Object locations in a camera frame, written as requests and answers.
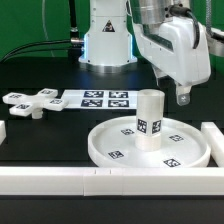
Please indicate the white left fence bar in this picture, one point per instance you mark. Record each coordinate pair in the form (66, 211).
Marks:
(2, 131)

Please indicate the white cross-shaped table base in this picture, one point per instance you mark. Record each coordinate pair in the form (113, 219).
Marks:
(25, 105)

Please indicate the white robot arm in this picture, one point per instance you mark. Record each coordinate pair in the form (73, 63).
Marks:
(109, 43)

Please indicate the white marker plate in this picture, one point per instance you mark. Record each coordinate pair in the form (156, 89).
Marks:
(100, 99)

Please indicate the white front fence bar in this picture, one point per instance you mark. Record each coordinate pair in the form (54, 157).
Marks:
(110, 181)

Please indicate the white fence bar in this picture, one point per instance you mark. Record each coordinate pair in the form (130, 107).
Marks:
(2, 131)
(110, 181)
(216, 140)

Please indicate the black vertical cable connector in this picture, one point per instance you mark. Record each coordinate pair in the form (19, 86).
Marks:
(74, 32)

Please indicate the white round table top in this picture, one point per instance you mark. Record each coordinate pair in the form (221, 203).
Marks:
(130, 143)

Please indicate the white right fence bar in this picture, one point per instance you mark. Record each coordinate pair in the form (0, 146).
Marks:
(216, 140)

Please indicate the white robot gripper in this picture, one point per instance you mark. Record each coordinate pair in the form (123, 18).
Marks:
(184, 64)

